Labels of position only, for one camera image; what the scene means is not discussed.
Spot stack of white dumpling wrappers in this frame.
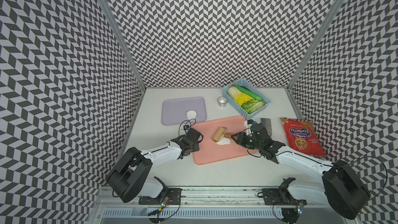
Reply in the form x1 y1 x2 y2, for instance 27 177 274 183
186 110 197 119

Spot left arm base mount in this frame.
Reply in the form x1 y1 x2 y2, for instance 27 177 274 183
138 176 182 205

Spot purple plastic tray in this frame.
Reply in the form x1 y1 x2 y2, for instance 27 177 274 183
161 96 207 125

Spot white dough piece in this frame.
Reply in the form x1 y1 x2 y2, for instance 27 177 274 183
217 137 231 145

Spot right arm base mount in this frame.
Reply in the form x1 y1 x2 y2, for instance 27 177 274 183
257 177 307 206

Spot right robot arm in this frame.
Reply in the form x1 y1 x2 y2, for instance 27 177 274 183
231 123 371 220

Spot metal base rail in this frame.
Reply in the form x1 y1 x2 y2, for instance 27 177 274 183
87 186 347 224

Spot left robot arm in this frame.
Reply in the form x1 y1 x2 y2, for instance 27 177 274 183
106 128 204 203

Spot green lettuce leaves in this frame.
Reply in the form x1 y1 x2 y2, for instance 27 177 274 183
241 100 264 114

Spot red snack bag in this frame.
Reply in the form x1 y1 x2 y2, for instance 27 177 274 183
280 118 326 156

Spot pink cutting board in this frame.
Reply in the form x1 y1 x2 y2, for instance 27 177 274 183
193 116 256 165

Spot yellow napa cabbage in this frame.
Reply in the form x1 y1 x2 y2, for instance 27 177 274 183
228 86 254 106

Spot wooden rolling pin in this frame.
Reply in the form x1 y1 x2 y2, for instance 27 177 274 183
211 127 231 143

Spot light blue perforated plastic basket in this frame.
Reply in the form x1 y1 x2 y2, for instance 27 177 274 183
222 79 271 120

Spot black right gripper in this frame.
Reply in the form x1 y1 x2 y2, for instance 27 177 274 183
231 132 262 151

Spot metal rectangular dough scraper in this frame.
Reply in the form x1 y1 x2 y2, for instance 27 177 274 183
261 118 273 137

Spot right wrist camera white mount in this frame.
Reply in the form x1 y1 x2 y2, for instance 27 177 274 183
244 119 257 128

